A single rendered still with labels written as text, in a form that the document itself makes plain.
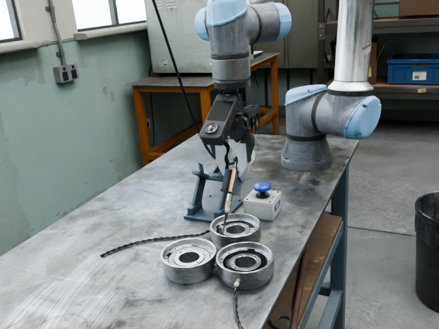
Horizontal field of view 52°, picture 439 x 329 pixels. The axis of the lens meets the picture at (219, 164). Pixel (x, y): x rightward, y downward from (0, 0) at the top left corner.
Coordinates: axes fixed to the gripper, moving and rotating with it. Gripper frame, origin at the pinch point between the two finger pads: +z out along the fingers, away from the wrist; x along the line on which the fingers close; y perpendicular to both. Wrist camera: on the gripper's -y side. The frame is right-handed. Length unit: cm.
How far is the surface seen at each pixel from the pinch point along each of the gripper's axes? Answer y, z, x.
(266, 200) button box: 8.8, 8.7, -3.4
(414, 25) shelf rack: 331, -3, -3
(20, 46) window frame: 80, -20, 154
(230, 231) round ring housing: -2.4, 11.6, 0.3
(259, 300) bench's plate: -19.7, 13.2, -13.4
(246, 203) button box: 7.1, 9.3, 0.7
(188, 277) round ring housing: -20.8, 11.1, -0.2
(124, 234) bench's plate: -9.1, 13.1, 24.0
